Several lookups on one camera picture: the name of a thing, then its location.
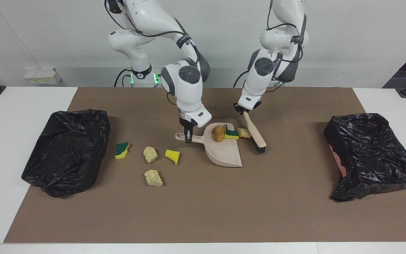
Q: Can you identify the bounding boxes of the yellow sponge wedge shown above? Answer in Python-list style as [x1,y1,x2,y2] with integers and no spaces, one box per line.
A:
[165,149,180,165]

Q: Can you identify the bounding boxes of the green yellow sponge piece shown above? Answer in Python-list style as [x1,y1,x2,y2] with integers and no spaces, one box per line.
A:
[224,124,240,140]
[115,142,131,159]

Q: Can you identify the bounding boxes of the brown sponge piece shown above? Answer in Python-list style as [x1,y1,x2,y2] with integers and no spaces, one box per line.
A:
[213,125,226,143]

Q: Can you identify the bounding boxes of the beige hand brush black bristles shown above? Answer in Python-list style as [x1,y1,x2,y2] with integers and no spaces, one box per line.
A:
[242,111,267,154]

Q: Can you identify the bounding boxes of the beige plastic dustpan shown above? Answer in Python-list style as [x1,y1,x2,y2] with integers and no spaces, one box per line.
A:
[175,122,243,168]

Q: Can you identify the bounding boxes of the black bag lined bin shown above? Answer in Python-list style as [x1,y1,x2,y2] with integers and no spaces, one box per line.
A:
[21,109,111,198]

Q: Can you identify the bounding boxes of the black bag bin pink box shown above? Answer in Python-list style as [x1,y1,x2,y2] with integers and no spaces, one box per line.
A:
[324,113,406,202]

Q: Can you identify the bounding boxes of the brown table mat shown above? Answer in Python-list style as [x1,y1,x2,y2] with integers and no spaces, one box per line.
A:
[4,87,406,243]

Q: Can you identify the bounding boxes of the black base cable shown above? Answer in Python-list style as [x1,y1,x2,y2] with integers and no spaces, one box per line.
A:
[234,71,251,87]
[114,68,133,87]

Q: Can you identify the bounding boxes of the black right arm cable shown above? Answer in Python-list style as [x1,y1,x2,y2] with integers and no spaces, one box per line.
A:
[104,0,203,106]

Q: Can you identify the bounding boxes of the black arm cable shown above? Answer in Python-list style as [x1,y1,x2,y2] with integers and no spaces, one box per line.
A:
[104,0,203,106]
[265,0,307,94]

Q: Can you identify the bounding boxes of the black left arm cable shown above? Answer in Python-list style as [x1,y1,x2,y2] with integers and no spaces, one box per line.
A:
[265,0,307,94]

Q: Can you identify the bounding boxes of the white wall socket box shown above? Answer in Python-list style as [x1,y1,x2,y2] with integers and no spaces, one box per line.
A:
[24,68,62,85]

